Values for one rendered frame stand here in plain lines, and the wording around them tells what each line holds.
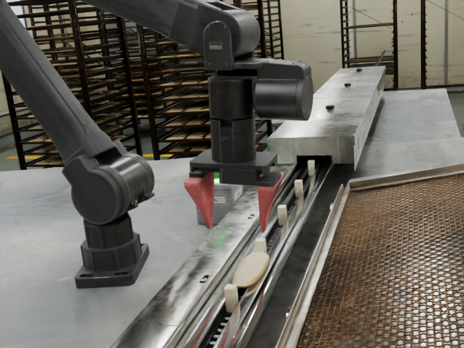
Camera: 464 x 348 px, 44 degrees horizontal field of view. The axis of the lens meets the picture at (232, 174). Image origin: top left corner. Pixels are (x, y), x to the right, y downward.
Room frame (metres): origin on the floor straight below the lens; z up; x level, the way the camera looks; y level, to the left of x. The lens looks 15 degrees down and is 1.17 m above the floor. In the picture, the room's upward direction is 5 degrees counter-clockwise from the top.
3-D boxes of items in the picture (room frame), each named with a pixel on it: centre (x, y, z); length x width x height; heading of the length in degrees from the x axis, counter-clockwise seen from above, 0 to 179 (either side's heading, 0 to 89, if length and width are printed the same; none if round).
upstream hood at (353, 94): (1.73, -0.36, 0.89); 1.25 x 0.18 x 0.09; 161
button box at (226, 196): (0.98, 0.02, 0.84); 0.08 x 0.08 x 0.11; 71
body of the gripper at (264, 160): (0.72, -0.01, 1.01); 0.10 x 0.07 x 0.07; 71
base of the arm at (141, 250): (0.80, 0.19, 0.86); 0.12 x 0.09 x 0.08; 175
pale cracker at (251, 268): (0.69, -0.01, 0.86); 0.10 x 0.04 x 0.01; 161
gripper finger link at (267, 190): (0.71, -0.02, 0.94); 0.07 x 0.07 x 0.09; 71
